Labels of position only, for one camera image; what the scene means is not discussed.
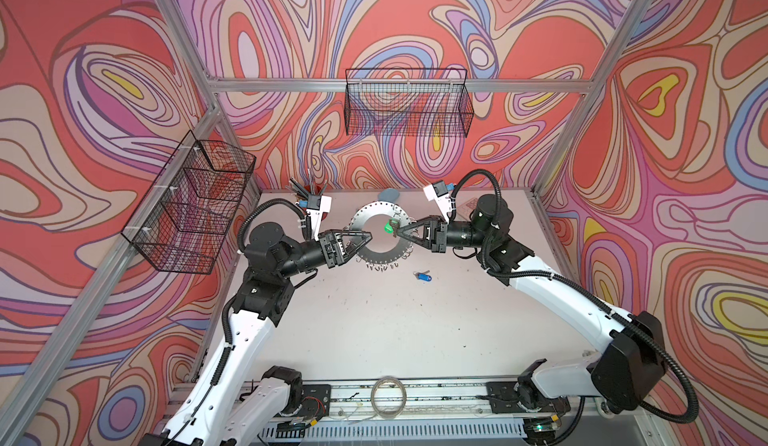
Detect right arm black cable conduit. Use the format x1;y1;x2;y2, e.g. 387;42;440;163
449;168;701;425

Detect green tagged key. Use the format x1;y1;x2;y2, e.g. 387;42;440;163
384;222;398;235

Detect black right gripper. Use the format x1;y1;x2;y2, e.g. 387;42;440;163
399;214;492;254

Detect light blue spatula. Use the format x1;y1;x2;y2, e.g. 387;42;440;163
378;188;400;203

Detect black wire basket back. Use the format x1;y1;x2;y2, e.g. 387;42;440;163
343;67;475;138

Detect coiled clear cable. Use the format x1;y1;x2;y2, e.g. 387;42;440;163
369;375;409;421

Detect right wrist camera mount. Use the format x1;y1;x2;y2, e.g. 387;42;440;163
423;180;455;222

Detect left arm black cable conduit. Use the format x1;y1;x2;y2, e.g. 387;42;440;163
236;198;307;252

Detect black wire basket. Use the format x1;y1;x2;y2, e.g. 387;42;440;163
121;132;255;275
343;67;475;138

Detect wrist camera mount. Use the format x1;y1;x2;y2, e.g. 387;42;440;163
298;194;332;240
423;180;455;222

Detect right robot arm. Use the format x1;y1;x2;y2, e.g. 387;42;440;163
393;194;671;414

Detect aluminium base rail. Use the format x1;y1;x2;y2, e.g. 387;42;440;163
167;376;655;446

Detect blue tagged key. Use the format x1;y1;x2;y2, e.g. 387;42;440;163
414;272;432;282

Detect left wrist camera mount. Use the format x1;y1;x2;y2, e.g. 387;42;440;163
298;194;332;240

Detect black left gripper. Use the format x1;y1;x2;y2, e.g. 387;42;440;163
274;232;371;284

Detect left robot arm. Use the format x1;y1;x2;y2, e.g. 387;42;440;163
140;222;373;445

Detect aluminium frame post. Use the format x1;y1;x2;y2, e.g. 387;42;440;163
140;0;265;193

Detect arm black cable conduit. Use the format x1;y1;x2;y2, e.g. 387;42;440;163
449;168;701;425
236;198;307;252

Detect black wire basket left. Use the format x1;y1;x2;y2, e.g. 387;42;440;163
121;132;255;275

